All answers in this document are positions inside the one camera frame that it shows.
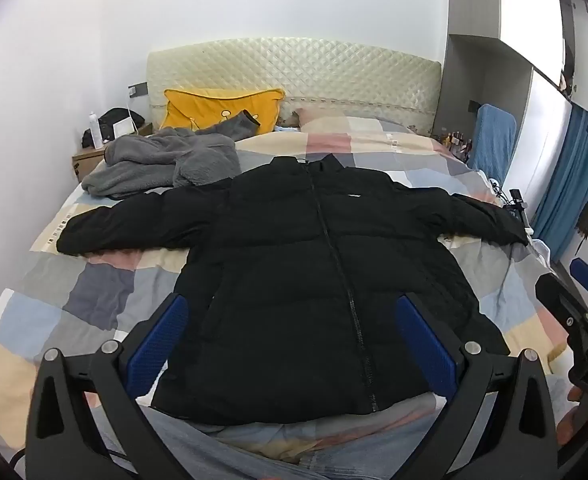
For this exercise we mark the cream quilted headboard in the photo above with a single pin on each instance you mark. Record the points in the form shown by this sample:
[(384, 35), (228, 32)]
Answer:
[(354, 78)]

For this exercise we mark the blue towel on chair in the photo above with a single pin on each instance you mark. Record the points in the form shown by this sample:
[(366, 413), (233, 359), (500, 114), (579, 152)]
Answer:
[(493, 142)]

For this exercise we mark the black tripod stand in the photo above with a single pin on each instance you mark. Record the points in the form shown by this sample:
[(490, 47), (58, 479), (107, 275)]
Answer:
[(514, 203)]

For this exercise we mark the blue jeans legs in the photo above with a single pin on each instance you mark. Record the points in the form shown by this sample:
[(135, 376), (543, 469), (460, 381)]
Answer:
[(351, 447)]

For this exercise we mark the white bottle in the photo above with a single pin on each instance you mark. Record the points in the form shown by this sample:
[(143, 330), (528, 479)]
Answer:
[(96, 134)]

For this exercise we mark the grey fleece garment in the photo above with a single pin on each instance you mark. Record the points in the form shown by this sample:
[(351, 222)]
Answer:
[(171, 158)]

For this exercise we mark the wooden nightstand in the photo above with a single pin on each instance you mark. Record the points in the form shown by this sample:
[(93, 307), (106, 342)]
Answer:
[(88, 158)]

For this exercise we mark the yellow pillow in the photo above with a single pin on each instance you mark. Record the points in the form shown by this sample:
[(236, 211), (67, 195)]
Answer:
[(202, 108)]

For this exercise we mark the blue curtain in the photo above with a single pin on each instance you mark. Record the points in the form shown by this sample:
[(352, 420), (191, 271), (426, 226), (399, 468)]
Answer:
[(557, 214)]

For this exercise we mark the colourful patchwork duvet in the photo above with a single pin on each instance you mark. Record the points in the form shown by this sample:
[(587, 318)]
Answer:
[(76, 303)]

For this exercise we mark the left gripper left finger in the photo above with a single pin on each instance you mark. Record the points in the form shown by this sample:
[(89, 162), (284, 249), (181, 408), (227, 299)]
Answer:
[(63, 441)]

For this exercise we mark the wall socket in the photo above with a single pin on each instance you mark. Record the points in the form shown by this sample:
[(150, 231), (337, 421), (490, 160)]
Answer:
[(136, 90)]

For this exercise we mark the bottles on side table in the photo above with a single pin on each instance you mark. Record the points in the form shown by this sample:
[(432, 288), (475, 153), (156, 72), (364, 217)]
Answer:
[(457, 146)]

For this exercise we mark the black puffer jacket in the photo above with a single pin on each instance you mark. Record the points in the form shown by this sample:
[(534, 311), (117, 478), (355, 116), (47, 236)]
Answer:
[(292, 277)]

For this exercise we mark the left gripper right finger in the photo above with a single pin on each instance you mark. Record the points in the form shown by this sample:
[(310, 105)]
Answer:
[(497, 422)]

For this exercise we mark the person's right hand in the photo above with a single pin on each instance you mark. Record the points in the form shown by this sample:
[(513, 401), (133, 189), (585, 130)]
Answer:
[(566, 427)]

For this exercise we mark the black bag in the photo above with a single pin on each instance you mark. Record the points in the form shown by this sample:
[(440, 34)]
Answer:
[(119, 121)]

